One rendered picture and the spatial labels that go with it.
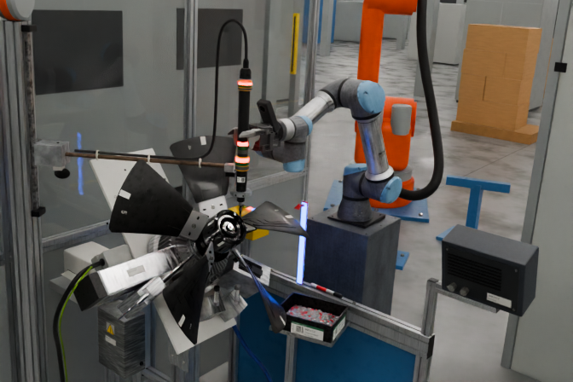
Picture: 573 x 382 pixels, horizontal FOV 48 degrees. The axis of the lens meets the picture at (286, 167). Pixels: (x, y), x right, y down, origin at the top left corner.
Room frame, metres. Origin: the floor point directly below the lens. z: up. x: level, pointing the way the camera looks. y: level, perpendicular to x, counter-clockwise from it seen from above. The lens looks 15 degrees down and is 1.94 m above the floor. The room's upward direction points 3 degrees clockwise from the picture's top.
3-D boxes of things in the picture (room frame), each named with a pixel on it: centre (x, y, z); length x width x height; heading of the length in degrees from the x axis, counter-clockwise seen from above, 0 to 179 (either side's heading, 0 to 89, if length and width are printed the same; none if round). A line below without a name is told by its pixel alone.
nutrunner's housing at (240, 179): (1.97, 0.14, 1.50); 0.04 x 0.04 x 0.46
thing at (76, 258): (2.19, 0.71, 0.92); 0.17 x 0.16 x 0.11; 51
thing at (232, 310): (1.95, 0.16, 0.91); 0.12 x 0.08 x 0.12; 51
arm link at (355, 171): (2.63, -0.31, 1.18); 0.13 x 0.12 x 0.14; 44
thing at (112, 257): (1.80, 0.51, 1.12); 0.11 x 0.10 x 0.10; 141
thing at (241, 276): (2.03, 0.13, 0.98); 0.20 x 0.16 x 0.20; 51
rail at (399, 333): (2.19, -0.16, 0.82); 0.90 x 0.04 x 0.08; 51
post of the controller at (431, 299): (1.92, -0.50, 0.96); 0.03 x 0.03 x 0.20; 51
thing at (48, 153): (2.01, 0.77, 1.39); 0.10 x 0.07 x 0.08; 86
